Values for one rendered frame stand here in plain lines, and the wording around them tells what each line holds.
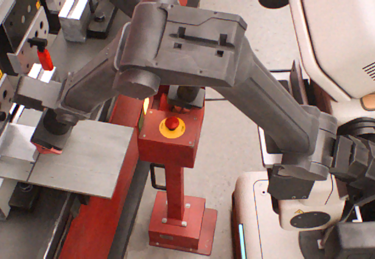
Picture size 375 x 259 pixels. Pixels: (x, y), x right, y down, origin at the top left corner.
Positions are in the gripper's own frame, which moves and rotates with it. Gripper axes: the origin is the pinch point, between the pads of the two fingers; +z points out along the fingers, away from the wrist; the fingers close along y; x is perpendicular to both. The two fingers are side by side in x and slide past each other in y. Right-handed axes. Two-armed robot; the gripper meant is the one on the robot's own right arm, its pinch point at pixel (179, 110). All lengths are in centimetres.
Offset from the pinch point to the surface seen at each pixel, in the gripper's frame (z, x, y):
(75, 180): -23, 41, 21
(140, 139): -2.6, 14.7, 9.1
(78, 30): -12.2, -8.6, 33.7
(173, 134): -5.4, 12.1, 0.7
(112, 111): -1.1, 7.3, 18.7
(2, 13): -46, 23, 42
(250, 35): 67, -107, -35
